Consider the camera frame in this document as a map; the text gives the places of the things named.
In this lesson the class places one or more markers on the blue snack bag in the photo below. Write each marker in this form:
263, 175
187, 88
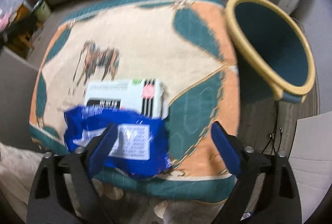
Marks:
141, 148

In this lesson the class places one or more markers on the horse pattern quilted mat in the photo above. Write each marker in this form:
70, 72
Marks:
182, 42

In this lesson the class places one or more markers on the small green white bin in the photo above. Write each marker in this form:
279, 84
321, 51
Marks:
41, 10

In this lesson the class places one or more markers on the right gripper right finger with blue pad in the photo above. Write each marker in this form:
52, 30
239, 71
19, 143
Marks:
279, 200

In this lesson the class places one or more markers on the white cabinet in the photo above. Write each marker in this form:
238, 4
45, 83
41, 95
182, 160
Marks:
310, 160

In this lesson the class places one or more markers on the white carton box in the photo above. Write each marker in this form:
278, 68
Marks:
148, 97

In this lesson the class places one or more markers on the yellow rim teal trash bin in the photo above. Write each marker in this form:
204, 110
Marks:
274, 57

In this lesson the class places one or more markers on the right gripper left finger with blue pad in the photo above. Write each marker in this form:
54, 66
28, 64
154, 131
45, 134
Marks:
62, 190

